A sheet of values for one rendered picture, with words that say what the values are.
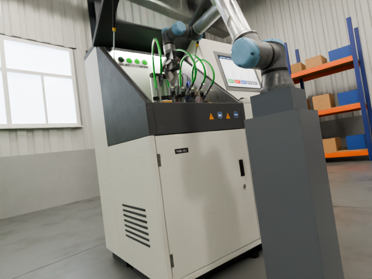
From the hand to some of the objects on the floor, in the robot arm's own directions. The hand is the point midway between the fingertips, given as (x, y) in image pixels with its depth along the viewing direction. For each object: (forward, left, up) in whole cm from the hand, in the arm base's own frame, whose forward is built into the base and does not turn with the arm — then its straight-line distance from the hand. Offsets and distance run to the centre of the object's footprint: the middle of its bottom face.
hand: (171, 84), depth 160 cm
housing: (+40, -42, -113) cm, 127 cm away
